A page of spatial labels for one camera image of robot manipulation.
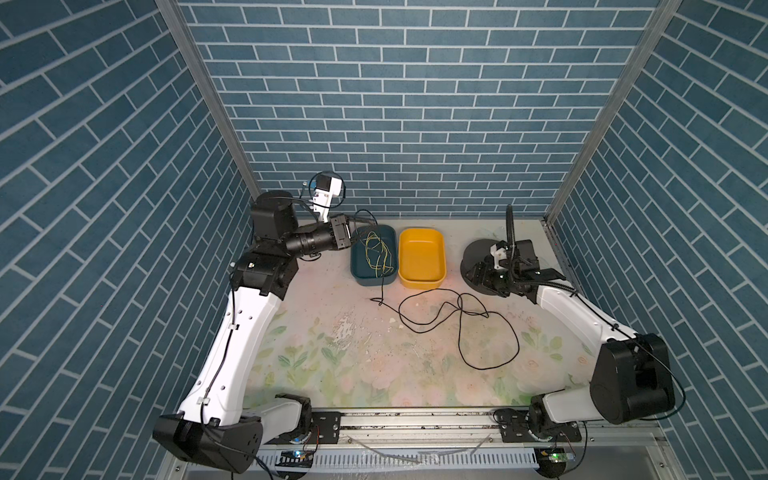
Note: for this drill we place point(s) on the aluminium corner post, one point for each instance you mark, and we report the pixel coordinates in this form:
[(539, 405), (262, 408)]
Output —
[(652, 33), (172, 15)]

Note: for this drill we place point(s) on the dark teal plastic bin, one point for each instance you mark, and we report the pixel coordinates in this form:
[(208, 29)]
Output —
[(374, 256)]

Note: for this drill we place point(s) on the dark grey perforated spool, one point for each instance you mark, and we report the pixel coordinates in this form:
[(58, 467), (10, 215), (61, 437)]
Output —
[(474, 269)]

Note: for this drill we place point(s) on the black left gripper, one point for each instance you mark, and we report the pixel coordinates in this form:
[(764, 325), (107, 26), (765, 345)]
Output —
[(338, 226)]

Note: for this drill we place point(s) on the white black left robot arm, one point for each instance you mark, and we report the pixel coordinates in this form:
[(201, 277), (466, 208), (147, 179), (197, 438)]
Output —
[(240, 336)]

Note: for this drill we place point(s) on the aluminium corner post right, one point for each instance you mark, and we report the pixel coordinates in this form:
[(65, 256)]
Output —
[(652, 33)]

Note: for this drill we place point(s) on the yellow plastic bin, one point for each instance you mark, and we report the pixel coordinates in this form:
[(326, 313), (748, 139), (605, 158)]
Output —
[(422, 258)]

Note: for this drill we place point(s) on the aluminium front rail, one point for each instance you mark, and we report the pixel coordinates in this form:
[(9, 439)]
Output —
[(286, 441)]

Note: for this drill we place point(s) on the aluminium corner post left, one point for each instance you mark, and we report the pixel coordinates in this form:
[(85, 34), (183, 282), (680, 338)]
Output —
[(172, 15)]

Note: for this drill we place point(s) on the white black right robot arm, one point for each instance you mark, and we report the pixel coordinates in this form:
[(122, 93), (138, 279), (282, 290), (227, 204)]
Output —
[(631, 379)]

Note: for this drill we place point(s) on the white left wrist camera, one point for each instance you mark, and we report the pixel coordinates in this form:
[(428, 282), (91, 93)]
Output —
[(324, 188)]

